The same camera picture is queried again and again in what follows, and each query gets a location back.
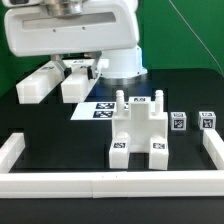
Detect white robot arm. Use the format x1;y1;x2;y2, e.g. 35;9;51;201
1;0;145;79

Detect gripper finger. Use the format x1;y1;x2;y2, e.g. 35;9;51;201
51;55;72;79
86;51;102;79

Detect white chair backrest frame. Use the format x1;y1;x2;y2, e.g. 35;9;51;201
15;58;110;104

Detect white marker tag sheet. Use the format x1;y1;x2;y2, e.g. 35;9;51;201
70;101;131;121

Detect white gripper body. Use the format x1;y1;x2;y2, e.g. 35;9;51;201
3;0;139;57

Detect white chair seat part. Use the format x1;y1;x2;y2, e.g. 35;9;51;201
112;90;168;153

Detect white tagged cube nut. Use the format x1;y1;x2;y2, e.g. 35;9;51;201
198;111;216;130
170;112;187;131

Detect white U-shaped obstacle fence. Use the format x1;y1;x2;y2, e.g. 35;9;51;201
0;133;224;198

